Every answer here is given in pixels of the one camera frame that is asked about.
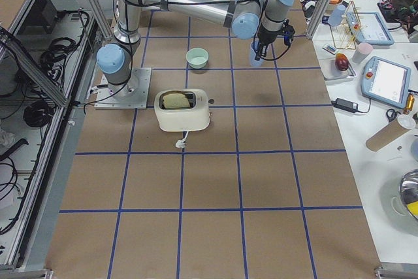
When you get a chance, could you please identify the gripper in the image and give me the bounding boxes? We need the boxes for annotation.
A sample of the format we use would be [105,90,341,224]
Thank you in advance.
[253,25,283,61]

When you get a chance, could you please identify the blue cup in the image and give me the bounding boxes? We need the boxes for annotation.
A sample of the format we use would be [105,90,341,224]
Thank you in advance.
[249,40,267,67]
[327,5,346,27]

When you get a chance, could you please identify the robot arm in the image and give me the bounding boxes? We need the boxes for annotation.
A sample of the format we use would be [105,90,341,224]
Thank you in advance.
[114,0,295,61]

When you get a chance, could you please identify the green bowl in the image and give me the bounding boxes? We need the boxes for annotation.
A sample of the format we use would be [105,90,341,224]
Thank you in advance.
[185,48,209,69]

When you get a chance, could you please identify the metal tray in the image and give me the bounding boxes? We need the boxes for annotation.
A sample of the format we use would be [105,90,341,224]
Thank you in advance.
[319,58,357,84]

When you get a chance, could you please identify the blue cup on rack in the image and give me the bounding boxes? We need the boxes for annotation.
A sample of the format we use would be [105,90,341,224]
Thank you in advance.
[327,5,346,27]

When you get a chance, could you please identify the red apple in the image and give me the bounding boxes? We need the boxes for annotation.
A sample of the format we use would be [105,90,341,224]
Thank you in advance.
[334,53,349,71]

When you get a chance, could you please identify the cream toaster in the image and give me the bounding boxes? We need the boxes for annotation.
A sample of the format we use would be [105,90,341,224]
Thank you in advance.
[154,89,210,132]

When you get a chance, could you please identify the black power adapter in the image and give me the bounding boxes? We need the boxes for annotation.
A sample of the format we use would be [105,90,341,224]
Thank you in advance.
[331,98,358,113]

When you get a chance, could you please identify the toast slice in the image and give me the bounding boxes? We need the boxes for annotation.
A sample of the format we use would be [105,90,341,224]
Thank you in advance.
[163,93,190,109]

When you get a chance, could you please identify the pink cup on desk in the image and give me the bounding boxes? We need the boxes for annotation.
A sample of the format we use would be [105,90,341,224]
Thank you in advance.
[351,42,374,63]

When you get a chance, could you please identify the cardboard tube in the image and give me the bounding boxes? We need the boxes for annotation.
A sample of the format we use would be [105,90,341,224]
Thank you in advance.
[365,114,416,152]

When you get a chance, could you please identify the steel bowl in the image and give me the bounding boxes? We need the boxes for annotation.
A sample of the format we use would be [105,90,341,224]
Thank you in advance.
[391,169,417,221]

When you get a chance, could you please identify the gold wire rack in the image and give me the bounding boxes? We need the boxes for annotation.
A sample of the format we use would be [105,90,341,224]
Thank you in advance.
[334,0,361,50]

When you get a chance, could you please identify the toaster power cord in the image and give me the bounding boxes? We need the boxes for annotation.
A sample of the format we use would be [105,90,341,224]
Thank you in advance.
[175,130,190,148]

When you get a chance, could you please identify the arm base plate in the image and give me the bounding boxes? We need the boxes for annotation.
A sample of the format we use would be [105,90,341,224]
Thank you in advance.
[93,67,152,110]

